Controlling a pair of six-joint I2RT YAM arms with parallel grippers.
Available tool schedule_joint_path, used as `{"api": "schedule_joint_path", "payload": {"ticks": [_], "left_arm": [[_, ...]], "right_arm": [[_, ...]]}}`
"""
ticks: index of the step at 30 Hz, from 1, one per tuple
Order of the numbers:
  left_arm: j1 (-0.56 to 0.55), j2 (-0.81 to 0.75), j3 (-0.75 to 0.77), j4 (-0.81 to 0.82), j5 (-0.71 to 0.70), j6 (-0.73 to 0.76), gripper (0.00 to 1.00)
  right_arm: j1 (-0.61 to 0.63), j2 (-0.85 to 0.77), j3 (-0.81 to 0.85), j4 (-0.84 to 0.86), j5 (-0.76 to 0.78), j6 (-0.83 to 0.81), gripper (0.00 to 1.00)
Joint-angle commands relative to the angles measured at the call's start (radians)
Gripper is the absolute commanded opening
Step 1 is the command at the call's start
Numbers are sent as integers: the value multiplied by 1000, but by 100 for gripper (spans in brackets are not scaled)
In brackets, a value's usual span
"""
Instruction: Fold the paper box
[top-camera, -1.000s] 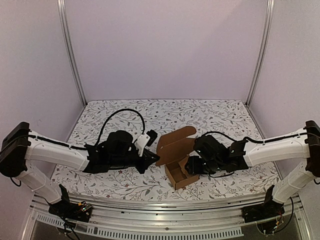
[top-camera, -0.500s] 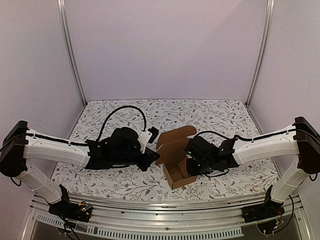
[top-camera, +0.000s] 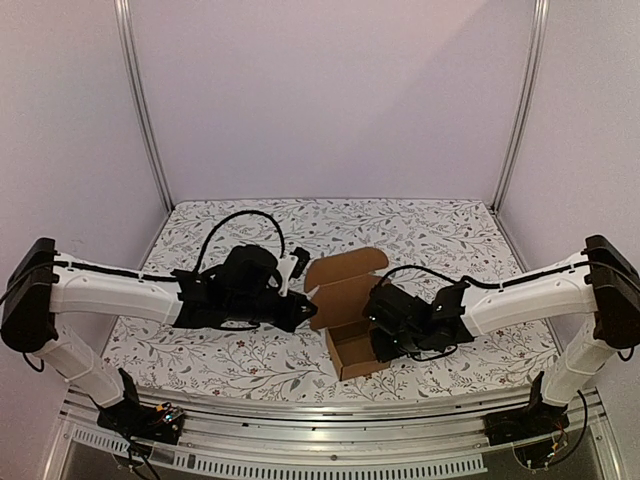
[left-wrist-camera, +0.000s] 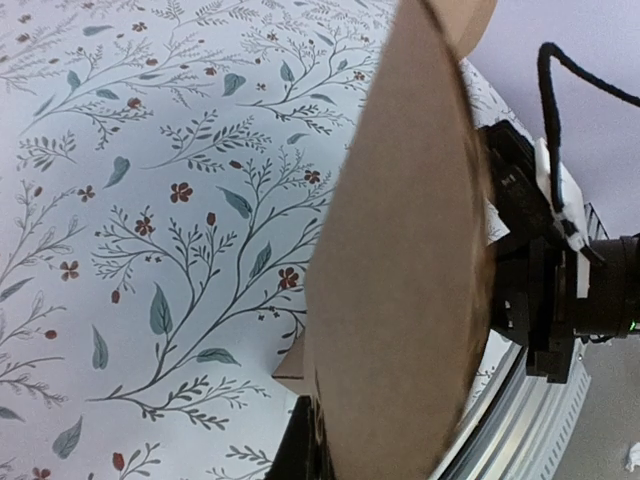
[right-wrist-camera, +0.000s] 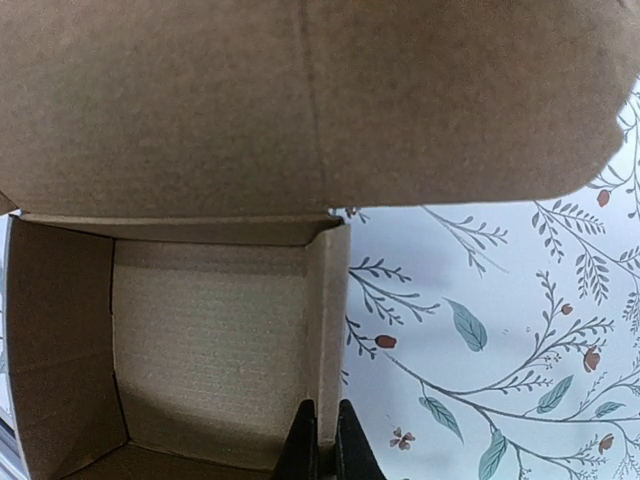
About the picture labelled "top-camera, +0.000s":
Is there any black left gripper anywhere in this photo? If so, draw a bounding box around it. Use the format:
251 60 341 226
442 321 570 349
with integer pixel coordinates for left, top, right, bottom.
227 291 318 335

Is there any brown cardboard box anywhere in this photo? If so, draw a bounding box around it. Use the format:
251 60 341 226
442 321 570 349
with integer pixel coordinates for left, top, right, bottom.
304 247 390 381

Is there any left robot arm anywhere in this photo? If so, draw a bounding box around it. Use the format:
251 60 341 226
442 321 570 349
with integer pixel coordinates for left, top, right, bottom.
1 238 318 434

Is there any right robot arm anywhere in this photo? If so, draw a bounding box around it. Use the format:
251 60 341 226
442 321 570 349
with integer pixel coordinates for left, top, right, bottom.
363 235 639 436

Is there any floral patterned table mat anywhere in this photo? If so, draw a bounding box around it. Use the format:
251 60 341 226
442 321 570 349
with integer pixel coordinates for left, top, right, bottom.
103 199 559 404

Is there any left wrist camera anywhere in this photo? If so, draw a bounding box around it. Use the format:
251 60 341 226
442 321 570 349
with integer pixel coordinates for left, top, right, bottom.
277 247 311 297

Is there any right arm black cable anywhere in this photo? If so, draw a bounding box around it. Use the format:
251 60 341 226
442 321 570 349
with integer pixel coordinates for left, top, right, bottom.
379 263 591 296

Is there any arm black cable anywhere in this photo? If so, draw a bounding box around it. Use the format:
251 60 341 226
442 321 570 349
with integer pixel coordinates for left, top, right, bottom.
379 263 591 296
49 209 289 281

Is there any aluminium front rail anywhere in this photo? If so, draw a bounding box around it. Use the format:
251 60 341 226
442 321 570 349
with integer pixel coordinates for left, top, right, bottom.
43 388 626 479

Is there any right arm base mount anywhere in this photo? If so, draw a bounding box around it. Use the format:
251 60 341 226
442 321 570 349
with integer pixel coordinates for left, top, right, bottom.
483 372 569 446

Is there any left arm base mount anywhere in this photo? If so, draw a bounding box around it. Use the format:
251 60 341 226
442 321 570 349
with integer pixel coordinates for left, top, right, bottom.
97 368 185 445

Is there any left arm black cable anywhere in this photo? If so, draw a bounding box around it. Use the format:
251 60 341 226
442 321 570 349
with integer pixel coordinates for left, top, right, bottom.
49 209 289 281

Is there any left aluminium frame post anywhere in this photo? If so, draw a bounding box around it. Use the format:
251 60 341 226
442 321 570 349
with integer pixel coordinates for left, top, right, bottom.
114 0 175 213

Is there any aluminium frame post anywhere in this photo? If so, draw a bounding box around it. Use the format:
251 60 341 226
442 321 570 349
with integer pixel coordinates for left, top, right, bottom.
490 0 550 216
114 0 175 213

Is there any right aluminium frame post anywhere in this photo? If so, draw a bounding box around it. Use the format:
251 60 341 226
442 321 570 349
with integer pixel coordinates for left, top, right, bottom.
490 0 550 216

